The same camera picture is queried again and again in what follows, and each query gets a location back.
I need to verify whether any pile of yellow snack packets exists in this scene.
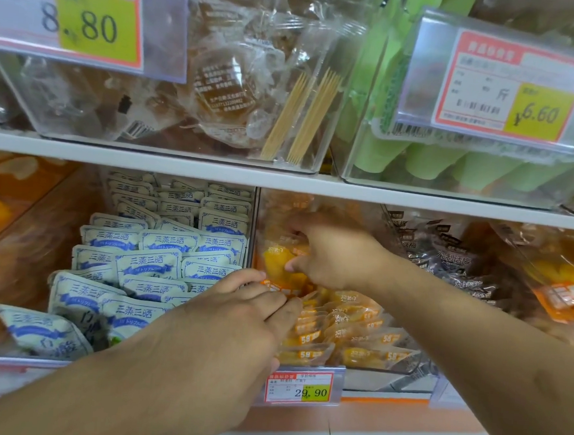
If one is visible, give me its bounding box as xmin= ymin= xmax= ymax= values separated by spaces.
xmin=250 ymin=191 xmax=433 ymax=375

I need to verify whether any pile of dark plum packets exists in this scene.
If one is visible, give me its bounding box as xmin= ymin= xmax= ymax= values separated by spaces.
xmin=377 ymin=207 xmax=518 ymax=310

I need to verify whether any white shelf board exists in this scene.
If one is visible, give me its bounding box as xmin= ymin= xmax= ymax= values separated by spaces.
xmin=0 ymin=128 xmax=574 ymax=231

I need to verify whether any pile of orange jelly packets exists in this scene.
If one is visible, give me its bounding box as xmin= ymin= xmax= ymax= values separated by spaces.
xmin=0 ymin=153 xmax=83 ymax=264

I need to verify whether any bundle of wooden toothpicks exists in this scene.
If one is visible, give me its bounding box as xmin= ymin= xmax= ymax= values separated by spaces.
xmin=261 ymin=69 xmax=317 ymax=164
xmin=286 ymin=66 xmax=345 ymax=168

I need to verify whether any yellow dried fruit packet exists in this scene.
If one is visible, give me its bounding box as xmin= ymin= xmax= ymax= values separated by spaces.
xmin=259 ymin=240 xmax=317 ymax=298

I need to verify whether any pile of white blue packets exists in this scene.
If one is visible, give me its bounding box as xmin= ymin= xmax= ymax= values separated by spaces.
xmin=0 ymin=163 xmax=256 ymax=372

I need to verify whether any pile of clear brown snack packets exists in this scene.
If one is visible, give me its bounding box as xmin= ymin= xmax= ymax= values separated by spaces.
xmin=8 ymin=0 xmax=371 ymax=167

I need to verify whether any person's left hand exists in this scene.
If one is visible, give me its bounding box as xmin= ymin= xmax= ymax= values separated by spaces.
xmin=147 ymin=262 xmax=306 ymax=435

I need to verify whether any large white yellow price label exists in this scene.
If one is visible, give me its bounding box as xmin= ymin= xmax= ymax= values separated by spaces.
xmin=0 ymin=0 xmax=149 ymax=71

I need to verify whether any small white yellow price label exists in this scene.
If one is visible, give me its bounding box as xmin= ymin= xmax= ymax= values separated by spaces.
xmin=264 ymin=368 xmax=335 ymax=408

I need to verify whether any pile of green snack packets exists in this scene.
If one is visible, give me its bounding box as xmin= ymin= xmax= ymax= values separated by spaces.
xmin=331 ymin=0 xmax=574 ymax=199

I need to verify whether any person's left forearm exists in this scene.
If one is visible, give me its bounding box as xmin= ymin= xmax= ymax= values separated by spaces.
xmin=0 ymin=308 xmax=212 ymax=435

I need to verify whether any clear plastic bin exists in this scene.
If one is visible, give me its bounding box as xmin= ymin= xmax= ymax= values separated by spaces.
xmin=243 ymin=188 xmax=451 ymax=398
xmin=0 ymin=158 xmax=259 ymax=385
xmin=328 ymin=0 xmax=574 ymax=214
xmin=0 ymin=0 xmax=377 ymax=180

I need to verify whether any pile of orange fruit packets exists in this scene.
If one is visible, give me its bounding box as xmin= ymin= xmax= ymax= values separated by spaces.
xmin=484 ymin=222 xmax=574 ymax=354

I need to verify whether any person's right hand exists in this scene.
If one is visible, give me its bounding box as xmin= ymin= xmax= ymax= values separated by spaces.
xmin=278 ymin=209 xmax=398 ymax=297

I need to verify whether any red bordered white price label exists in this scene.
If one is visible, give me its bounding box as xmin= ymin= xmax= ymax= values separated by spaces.
xmin=430 ymin=27 xmax=574 ymax=145

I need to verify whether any person's right forearm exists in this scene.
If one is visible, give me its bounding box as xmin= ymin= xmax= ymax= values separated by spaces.
xmin=360 ymin=250 xmax=574 ymax=435

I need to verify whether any clear plastic label holder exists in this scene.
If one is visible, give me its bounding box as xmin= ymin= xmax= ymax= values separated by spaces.
xmin=0 ymin=0 xmax=193 ymax=84
xmin=370 ymin=6 xmax=574 ymax=165
xmin=0 ymin=355 xmax=73 ymax=407
xmin=254 ymin=362 xmax=346 ymax=413

